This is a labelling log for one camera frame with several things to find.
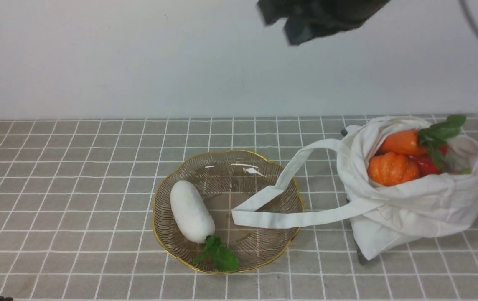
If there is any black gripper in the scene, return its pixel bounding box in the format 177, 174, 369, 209
257, 0, 388, 46

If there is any white radish with leaves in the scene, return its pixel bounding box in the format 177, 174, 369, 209
170, 180, 239, 272

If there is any white cloth tote bag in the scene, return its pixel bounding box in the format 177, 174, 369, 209
232, 116, 478, 260

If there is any orange carrot with leaves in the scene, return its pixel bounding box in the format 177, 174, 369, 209
378, 114, 467, 156

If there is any gold-rimmed glass bowl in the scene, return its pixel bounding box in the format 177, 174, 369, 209
152, 149, 300, 274

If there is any red pepper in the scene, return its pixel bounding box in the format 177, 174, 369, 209
409, 148, 444, 177

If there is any grey checked tablecloth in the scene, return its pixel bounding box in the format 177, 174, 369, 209
0, 115, 478, 301

